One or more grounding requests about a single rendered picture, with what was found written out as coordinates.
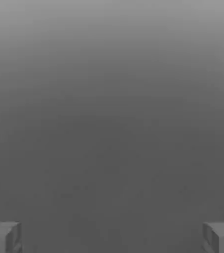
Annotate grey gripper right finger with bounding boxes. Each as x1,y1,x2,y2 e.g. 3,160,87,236
202,221,224,253

